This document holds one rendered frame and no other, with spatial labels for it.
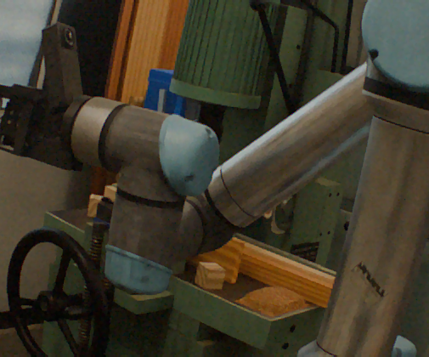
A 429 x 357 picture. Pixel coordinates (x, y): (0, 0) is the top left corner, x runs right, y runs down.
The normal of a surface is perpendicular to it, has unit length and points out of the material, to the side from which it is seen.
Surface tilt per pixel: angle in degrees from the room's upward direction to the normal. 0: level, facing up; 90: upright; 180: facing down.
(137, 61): 87
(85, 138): 98
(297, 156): 104
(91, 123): 72
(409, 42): 82
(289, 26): 90
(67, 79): 61
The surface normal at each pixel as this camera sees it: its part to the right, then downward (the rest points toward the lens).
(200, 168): 0.88, 0.26
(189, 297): -0.62, 0.03
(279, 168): -0.22, 0.38
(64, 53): 0.89, -0.25
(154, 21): 0.78, 0.22
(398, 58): -0.40, -0.04
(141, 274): 0.17, 0.27
